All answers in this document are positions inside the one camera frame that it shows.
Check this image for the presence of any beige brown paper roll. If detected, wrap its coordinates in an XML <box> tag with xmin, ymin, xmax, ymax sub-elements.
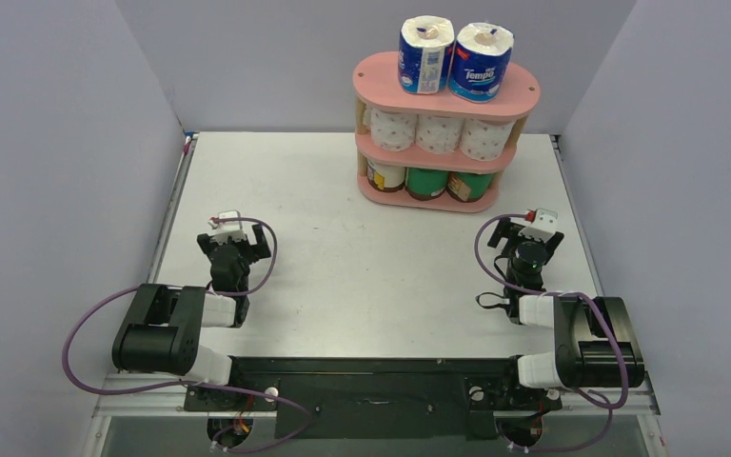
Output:
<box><xmin>366</xmin><ymin>160</ymin><xmax>406</xmax><ymax>192</ymax></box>

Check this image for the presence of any blue paper roll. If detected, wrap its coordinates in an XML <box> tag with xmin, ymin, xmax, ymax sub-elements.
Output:
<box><xmin>398</xmin><ymin>15</ymin><xmax>455</xmax><ymax>95</ymax></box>

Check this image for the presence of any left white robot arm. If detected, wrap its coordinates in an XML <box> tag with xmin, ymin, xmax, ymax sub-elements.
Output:
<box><xmin>111</xmin><ymin>218</ymin><xmax>277</xmax><ymax>409</ymax></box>

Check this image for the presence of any green brown roll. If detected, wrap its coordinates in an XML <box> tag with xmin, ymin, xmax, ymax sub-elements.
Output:
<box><xmin>405</xmin><ymin>168</ymin><xmax>449</xmax><ymax>201</ymax></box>
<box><xmin>446</xmin><ymin>171</ymin><xmax>495</xmax><ymax>203</ymax></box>

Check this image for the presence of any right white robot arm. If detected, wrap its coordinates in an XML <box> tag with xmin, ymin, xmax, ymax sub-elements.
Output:
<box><xmin>487</xmin><ymin>209</ymin><xmax>646</xmax><ymax>407</ymax></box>

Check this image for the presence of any floral white paper roll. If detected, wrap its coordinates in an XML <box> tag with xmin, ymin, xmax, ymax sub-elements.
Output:
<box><xmin>415</xmin><ymin>115</ymin><xmax>464</xmax><ymax>154</ymax></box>

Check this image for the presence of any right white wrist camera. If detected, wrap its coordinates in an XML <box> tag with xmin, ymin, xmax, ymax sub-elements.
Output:
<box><xmin>519</xmin><ymin>208</ymin><xmax>559</xmax><ymax>243</ymax></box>

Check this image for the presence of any pink three-tier shelf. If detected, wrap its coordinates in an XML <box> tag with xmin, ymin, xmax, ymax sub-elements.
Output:
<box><xmin>352</xmin><ymin>51</ymin><xmax>541</xmax><ymax>213</ymax></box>

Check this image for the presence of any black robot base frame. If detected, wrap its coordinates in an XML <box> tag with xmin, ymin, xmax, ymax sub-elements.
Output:
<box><xmin>97</xmin><ymin>356</ymin><xmax>657</xmax><ymax>452</ymax></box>

